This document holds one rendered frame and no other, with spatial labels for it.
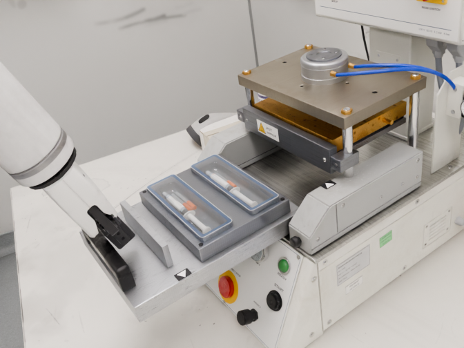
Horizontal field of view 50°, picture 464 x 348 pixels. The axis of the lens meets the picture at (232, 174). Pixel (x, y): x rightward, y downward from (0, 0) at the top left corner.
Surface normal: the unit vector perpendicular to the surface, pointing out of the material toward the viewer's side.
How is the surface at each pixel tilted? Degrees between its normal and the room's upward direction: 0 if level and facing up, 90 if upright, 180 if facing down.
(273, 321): 65
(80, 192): 80
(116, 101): 90
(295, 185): 0
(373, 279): 90
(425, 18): 90
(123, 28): 90
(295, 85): 0
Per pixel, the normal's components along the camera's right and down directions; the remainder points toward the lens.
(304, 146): -0.82, 0.41
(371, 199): 0.56, 0.38
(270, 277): -0.80, 0.02
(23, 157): 0.31, 0.57
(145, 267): -0.15, -0.83
